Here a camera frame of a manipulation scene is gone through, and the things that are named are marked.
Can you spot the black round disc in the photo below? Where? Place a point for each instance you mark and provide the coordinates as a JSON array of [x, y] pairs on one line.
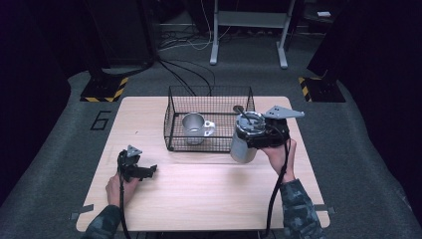
[[237, 108]]

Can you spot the steel tumbler with lid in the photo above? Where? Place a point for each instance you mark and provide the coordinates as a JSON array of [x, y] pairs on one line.
[[242, 152]]

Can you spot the grey tape strip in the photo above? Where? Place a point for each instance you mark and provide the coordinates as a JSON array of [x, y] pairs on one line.
[[81, 210], [325, 209]]

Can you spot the person's right hand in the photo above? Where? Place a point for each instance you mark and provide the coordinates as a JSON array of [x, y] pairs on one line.
[[280, 159]]

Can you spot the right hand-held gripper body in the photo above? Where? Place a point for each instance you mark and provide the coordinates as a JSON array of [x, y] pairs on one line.
[[275, 132]]

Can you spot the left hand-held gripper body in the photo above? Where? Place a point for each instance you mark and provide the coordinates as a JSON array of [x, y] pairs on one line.
[[127, 164]]

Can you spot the white metal stand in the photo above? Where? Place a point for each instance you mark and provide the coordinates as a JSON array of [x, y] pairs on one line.
[[250, 19]]

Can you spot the metal straw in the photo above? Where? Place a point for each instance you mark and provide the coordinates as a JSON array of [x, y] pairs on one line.
[[246, 118]]

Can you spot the black cabinet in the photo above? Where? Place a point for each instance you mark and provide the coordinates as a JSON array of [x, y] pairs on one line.
[[122, 33]]

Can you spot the small white box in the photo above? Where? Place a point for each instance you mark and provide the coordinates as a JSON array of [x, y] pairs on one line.
[[323, 14]]

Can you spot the black yellow-striped stand base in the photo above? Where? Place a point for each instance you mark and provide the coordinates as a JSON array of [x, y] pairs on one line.
[[323, 89], [104, 89]]

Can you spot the person's left hand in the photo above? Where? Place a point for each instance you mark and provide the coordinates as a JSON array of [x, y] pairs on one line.
[[114, 192]]

